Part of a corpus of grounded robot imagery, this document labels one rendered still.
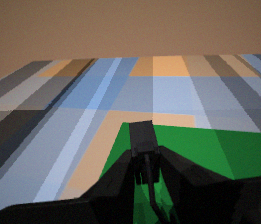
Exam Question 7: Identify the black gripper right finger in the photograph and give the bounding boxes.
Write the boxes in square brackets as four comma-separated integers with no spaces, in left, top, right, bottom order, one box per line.
[159,145,261,224]

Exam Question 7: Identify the green circuit board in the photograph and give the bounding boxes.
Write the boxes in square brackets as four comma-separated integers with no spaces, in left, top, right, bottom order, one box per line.
[99,122,261,224]

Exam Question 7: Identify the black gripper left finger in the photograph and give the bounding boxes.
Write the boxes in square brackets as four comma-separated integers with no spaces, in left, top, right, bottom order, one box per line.
[0,149,135,224]

